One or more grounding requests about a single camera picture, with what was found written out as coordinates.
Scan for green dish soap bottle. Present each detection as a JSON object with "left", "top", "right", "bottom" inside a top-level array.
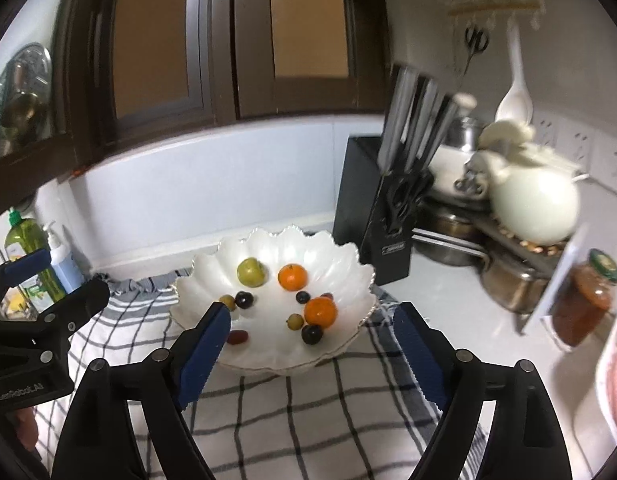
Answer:
[{"left": 5, "top": 208, "right": 66, "bottom": 313}]

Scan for brown window frame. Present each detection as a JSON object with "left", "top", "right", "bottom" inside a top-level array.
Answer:
[{"left": 0, "top": 0, "right": 389, "bottom": 215}]

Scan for white ceramic pot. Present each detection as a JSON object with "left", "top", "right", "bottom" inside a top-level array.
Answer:
[{"left": 473, "top": 148, "right": 581, "bottom": 246}]

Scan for white pot rack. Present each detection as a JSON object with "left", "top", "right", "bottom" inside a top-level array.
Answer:
[{"left": 519, "top": 222, "right": 590, "bottom": 336}]

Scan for dark grape front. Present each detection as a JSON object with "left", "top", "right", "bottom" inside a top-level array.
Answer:
[{"left": 295, "top": 290, "right": 310, "bottom": 304}]

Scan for white ladle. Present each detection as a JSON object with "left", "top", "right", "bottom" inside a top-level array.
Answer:
[{"left": 495, "top": 18, "right": 534, "bottom": 125}]

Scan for black white checked cloth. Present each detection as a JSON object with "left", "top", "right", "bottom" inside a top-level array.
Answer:
[{"left": 33, "top": 268, "right": 489, "bottom": 480}]

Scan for steel pan under rack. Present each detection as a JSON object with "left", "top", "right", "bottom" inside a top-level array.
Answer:
[{"left": 413, "top": 200, "right": 489, "bottom": 266}]

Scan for orange tangerine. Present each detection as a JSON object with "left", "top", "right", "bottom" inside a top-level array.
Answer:
[
  {"left": 304, "top": 296, "right": 337, "bottom": 328},
  {"left": 277, "top": 263, "right": 308, "bottom": 292}
]

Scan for green apple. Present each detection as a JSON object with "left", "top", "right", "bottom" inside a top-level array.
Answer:
[{"left": 237, "top": 257, "right": 267, "bottom": 288}]

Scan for white plastic tub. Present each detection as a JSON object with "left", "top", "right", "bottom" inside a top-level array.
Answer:
[{"left": 573, "top": 315, "right": 617, "bottom": 476}]

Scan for yellow sponge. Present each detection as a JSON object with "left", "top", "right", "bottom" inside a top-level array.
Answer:
[{"left": 6, "top": 294, "right": 30, "bottom": 320}]

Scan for dark plum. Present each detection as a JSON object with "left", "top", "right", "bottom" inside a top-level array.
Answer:
[
  {"left": 235, "top": 290, "right": 255, "bottom": 309},
  {"left": 301, "top": 324, "right": 323, "bottom": 346}
]

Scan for glass jar brown sauce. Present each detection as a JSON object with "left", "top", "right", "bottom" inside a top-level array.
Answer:
[{"left": 551, "top": 248, "right": 617, "bottom": 348}]

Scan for wall power sockets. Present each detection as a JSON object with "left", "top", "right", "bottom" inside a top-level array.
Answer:
[{"left": 533, "top": 110, "right": 617, "bottom": 193}]

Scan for yellow longan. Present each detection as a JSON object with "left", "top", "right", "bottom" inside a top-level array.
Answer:
[
  {"left": 287, "top": 313, "right": 305, "bottom": 330},
  {"left": 218, "top": 295, "right": 237, "bottom": 311}
]

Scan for black knife block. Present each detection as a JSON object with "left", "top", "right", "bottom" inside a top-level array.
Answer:
[{"left": 332, "top": 63, "right": 459, "bottom": 286}]

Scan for steel pot lower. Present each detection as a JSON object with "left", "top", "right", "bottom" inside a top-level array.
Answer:
[{"left": 481, "top": 249, "right": 549, "bottom": 314}]

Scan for white scalloped bowl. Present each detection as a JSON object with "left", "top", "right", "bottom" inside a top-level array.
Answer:
[{"left": 171, "top": 226, "right": 378, "bottom": 375}]

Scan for hanging scissors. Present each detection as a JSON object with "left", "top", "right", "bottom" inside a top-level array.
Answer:
[{"left": 463, "top": 24, "right": 491, "bottom": 74}]

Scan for white lidded steel pot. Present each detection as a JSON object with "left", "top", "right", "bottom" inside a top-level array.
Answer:
[{"left": 429, "top": 92, "right": 487, "bottom": 203}]

